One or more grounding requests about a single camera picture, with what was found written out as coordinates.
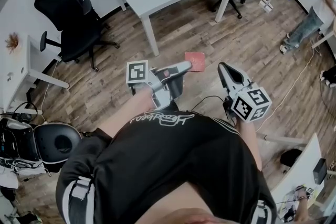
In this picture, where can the black box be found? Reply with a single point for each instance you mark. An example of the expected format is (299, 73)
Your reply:
(319, 171)

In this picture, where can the black office chair with headrest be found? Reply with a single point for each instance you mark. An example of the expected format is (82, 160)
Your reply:
(71, 21)

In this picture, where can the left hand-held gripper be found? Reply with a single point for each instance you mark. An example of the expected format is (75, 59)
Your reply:
(160, 86)

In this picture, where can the person's black printed shirt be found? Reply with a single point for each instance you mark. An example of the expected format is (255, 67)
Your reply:
(170, 160)

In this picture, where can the dried orange plant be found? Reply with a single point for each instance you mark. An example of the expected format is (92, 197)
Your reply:
(12, 42)

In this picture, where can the white corner desk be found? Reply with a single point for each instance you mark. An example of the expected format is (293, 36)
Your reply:
(296, 178)

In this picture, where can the black equipment case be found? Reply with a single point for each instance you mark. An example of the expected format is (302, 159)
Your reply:
(15, 139)

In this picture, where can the person's right forearm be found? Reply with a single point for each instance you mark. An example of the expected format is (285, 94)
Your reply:
(249, 139)

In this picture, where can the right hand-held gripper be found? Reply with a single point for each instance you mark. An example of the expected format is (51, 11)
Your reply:
(252, 105)

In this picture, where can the white side desk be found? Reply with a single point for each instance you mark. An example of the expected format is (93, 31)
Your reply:
(15, 73)

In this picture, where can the black bag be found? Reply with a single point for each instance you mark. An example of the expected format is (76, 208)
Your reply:
(291, 157)

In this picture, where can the white cloth pile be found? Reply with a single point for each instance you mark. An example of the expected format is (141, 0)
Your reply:
(18, 170)

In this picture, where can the round black stool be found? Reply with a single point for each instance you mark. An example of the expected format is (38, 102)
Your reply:
(57, 143)

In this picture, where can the person's left forearm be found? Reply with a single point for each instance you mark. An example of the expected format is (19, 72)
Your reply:
(126, 112)

